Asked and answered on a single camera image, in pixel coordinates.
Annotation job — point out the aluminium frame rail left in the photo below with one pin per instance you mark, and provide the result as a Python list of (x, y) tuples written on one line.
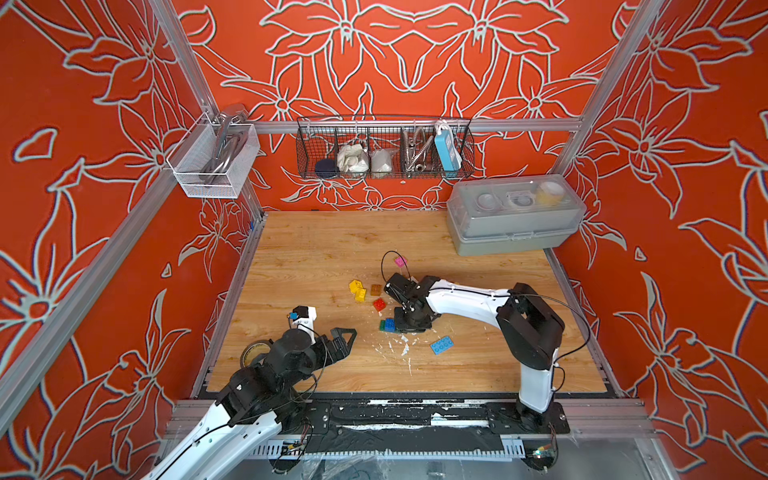
[(26, 373)]

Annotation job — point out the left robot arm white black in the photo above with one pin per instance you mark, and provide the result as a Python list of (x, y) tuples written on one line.
[(258, 403)]

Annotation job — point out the grey plastic storage box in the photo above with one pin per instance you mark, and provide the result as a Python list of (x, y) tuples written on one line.
[(510, 215)]

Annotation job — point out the aluminium rear rail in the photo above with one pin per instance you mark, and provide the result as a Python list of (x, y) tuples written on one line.
[(475, 125)]

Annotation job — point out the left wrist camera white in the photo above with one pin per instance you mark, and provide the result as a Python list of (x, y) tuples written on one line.
[(302, 318)]

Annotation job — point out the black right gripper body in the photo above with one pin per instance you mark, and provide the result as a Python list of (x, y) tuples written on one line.
[(407, 322)]

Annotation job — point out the aluminium frame post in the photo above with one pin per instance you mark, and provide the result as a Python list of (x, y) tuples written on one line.
[(639, 25), (172, 29)]

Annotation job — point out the aluminium frame post right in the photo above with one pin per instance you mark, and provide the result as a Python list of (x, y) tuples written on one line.
[(639, 25)]

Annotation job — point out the tape roll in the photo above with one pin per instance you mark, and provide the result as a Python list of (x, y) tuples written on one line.
[(254, 352)]

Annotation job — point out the yellow lego brick rear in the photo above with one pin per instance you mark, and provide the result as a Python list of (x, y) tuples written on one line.
[(355, 286)]

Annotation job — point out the white crumpled bag in basket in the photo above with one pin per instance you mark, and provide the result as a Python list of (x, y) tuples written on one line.
[(353, 160)]

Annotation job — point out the black wire wall basket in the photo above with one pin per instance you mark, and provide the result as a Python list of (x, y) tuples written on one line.
[(394, 152)]

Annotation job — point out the dark green lego plate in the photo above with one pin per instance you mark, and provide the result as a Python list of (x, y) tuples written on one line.
[(381, 326)]

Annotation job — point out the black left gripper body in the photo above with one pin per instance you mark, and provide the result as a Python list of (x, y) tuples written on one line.
[(322, 353)]

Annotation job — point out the light blue lego plate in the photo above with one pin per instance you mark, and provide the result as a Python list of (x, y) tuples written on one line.
[(442, 345)]

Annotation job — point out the red lego brick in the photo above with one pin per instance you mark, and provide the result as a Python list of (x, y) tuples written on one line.
[(379, 304)]

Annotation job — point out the metal tongs in bin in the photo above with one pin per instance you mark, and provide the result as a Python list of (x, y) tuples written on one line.
[(229, 142)]

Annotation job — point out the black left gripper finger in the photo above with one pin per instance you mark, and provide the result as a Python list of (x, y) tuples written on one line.
[(344, 337), (335, 355)]

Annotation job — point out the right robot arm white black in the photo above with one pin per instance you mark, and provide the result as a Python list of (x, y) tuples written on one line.
[(531, 329)]

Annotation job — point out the light blue box in basket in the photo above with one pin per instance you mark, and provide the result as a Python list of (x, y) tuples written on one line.
[(448, 154)]

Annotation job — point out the aluminium frame post left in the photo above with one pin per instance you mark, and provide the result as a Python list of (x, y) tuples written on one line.
[(172, 29)]

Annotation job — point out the clear plastic wall bin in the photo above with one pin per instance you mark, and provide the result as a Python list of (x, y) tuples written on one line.
[(198, 148)]

